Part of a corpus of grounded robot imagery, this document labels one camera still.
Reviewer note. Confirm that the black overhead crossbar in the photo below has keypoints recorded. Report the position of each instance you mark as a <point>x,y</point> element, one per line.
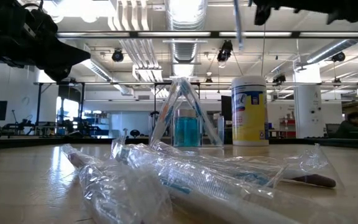
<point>214,34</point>

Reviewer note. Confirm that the white round column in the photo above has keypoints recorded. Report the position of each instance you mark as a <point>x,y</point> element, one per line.
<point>308,109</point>

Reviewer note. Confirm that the person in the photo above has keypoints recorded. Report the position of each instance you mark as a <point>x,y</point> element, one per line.
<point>351,127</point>

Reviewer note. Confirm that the clear acrylic organizer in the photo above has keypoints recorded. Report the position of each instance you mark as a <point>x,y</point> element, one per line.
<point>221,133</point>

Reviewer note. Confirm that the white rectangular ceiling duct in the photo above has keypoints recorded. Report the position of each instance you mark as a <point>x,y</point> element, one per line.
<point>104,73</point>

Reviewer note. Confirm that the black upright panel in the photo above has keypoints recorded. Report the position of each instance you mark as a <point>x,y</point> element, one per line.
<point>225,105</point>

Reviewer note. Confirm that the grey office chair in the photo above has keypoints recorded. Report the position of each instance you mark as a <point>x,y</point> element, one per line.
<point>332,130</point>

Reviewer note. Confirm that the yellow Lysol wipes canister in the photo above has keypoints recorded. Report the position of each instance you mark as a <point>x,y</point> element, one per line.
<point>250,121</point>

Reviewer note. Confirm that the silver ventilation duct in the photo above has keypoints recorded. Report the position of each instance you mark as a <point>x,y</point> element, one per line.
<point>185,51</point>

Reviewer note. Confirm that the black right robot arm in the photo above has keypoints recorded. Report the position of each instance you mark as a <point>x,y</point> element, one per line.
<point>337,6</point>

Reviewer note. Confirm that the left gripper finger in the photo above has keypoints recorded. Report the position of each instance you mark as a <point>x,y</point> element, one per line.
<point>68,63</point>
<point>68,53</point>

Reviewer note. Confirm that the red shelf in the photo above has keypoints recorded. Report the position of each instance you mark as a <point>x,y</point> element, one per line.
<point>291,133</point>

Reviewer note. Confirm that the black ceiling spotlight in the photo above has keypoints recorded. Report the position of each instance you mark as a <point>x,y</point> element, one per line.
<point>279,79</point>
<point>338,57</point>
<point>117,56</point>
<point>225,51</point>

